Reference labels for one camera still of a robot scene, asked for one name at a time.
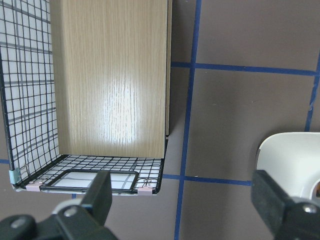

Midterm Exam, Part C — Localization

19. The white toaster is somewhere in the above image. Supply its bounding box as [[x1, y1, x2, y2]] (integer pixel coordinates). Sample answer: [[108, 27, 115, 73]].
[[256, 132, 320, 204]]

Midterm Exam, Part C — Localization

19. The wire shelf with wooden boards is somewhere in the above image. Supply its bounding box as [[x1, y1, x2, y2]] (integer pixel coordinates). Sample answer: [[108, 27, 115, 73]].
[[0, 0, 173, 195]]

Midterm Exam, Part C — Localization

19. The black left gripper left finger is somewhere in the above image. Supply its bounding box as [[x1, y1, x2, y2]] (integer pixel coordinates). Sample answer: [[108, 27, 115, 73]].
[[80, 170, 112, 226]]

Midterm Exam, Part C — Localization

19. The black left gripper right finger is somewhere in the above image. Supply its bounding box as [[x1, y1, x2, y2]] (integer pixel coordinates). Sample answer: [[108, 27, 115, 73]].
[[251, 170, 293, 235]]

